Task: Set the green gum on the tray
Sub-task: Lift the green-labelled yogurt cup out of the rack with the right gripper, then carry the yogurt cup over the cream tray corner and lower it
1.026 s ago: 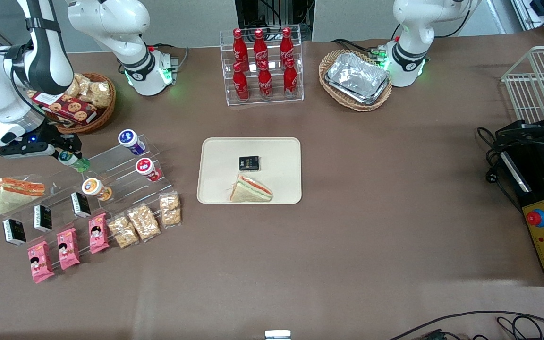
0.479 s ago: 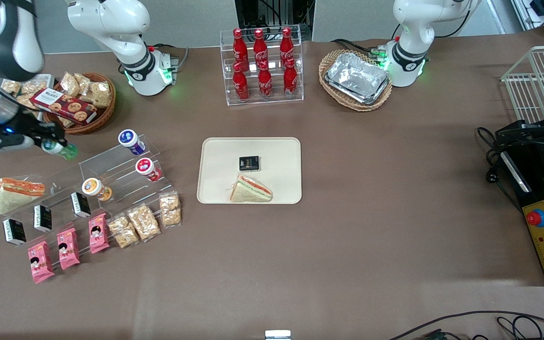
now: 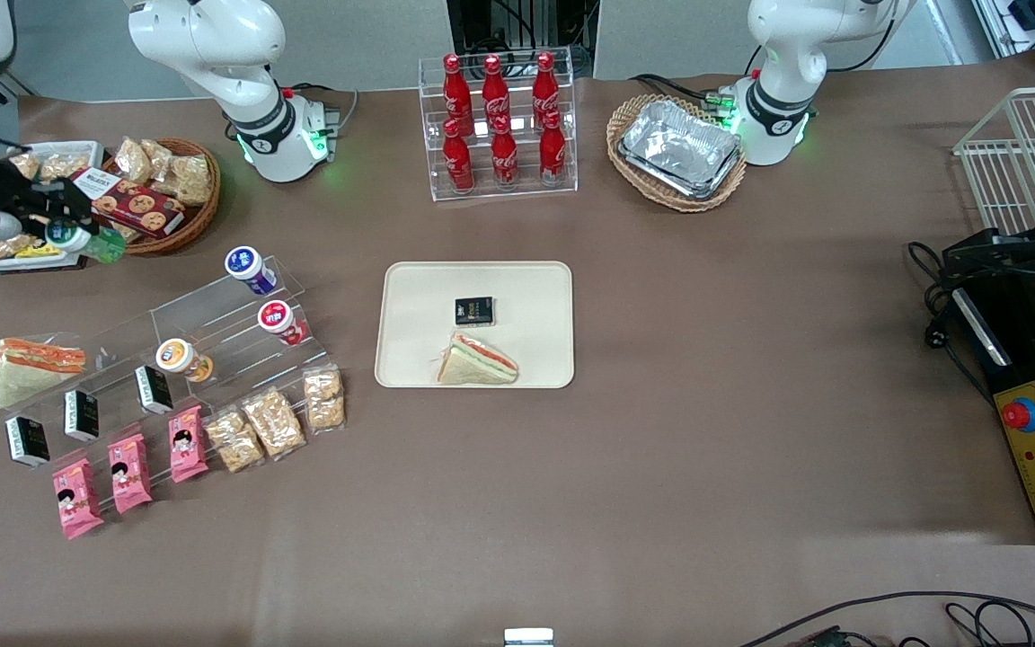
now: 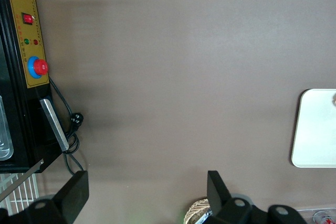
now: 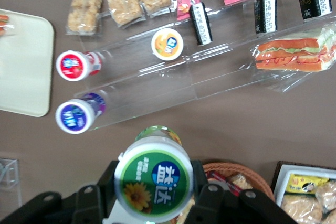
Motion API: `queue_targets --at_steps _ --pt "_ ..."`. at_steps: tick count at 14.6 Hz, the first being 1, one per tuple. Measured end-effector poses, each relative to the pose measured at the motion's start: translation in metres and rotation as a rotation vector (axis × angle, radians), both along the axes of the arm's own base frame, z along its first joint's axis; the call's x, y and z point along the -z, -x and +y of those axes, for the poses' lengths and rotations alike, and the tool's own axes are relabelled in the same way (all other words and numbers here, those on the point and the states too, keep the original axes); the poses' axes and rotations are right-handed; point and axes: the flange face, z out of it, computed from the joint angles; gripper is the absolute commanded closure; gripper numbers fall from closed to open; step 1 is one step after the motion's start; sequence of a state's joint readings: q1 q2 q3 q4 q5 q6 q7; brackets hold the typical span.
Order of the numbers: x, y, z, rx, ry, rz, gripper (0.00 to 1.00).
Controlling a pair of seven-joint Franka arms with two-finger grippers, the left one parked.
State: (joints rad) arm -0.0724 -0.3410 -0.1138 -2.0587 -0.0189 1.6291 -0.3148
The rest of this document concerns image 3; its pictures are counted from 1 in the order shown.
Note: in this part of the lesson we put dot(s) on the red cola bottle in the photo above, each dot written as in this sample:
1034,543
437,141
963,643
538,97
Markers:
457,94
544,88
504,160
458,162
552,155
495,90

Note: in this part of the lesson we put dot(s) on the dark red cookie box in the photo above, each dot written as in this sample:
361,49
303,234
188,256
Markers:
145,208

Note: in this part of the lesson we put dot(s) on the large wrapped triangle sandwich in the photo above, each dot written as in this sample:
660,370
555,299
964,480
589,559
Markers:
32,368

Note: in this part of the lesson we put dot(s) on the black and white small box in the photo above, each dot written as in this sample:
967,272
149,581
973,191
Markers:
82,415
154,390
28,441

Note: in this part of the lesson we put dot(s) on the small wrapped triangle sandwich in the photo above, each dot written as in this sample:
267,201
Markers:
474,362

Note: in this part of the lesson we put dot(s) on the black box with gold print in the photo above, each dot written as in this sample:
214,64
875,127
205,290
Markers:
474,311

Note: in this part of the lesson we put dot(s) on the oval wicker basket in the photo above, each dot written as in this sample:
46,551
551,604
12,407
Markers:
661,199

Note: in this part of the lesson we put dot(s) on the beige plastic tray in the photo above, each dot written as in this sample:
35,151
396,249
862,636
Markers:
535,305

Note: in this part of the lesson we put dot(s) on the black control box yellow panel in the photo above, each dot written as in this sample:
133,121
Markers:
1034,377

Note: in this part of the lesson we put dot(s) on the small white metal object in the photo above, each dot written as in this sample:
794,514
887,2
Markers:
528,638

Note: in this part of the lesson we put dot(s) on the yellow snack packet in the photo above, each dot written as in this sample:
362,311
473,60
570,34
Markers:
39,252

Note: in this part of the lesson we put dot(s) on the stacked aluminium foil trays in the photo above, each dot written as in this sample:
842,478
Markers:
679,148

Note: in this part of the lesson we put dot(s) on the blue gum bottle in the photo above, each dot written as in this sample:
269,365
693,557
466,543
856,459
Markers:
249,269

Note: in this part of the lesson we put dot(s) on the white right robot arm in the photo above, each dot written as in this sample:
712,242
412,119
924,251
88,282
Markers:
212,54

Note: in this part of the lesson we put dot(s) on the round brown wicker basket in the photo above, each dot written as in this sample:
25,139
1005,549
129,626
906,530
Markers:
199,220

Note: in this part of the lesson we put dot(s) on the pink snack packet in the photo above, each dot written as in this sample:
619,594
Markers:
187,445
77,499
129,474

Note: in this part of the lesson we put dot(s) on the clear acrylic tiered display stand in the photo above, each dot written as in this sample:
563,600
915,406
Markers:
212,319

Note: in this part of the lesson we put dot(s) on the red gum bottle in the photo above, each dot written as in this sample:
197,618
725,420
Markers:
281,323

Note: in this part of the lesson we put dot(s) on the clear acrylic bottle rack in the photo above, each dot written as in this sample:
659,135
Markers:
432,180

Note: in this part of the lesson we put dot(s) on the green gum bottle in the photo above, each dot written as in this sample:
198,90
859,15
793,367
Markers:
91,243

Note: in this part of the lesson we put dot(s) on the metal shelf frame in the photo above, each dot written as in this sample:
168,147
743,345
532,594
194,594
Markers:
1030,22

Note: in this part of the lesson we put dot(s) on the black equipment rack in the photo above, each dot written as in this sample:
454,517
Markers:
517,27

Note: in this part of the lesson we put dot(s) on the white rectangular tray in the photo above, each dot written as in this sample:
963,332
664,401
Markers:
91,151

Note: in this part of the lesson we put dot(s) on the grey metal frame bar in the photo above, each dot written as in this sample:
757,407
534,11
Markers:
19,88

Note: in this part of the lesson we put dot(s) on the orange gum bottle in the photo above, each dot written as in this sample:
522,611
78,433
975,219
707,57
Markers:
181,359

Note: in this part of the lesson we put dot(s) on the black flat board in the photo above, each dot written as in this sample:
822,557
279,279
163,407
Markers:
32,268

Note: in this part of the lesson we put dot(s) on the red emergency stop button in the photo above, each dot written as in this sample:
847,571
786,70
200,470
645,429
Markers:
1021,414

